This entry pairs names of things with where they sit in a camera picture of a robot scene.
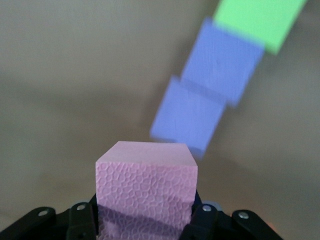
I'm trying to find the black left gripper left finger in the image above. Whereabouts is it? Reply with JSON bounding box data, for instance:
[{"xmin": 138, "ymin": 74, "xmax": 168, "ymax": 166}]
[{"xmin": 0, "ymin": 197, "xmax": 99, "ymax": 240}]

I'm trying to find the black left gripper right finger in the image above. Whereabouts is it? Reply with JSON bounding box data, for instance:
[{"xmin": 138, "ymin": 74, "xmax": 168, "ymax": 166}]
[{"xmin": 183, "ymin": 189, "xmax": 283, "ymax": 240}]

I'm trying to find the pink foam cube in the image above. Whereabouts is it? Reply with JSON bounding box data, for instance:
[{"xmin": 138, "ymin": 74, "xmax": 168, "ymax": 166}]
[{"xmin": 95, "ymin": 140, "xmax": 199, "ymax": 240}]

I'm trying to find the purple foam cube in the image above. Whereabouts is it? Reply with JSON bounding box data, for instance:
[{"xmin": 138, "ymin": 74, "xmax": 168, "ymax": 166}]
[
  {"xmin": 149, "ymin": 76, "xmax": 228, "ymax": 161},
  {"xmin": 180, "ymin": 17, "xmax": 266, "ymax": 108}
]

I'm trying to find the green foam cube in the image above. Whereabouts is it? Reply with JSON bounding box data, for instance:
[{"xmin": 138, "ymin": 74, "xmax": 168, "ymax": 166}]
[{"xmin": 212, "ymin": 0, "xmax": 308, "ymax": 56}]

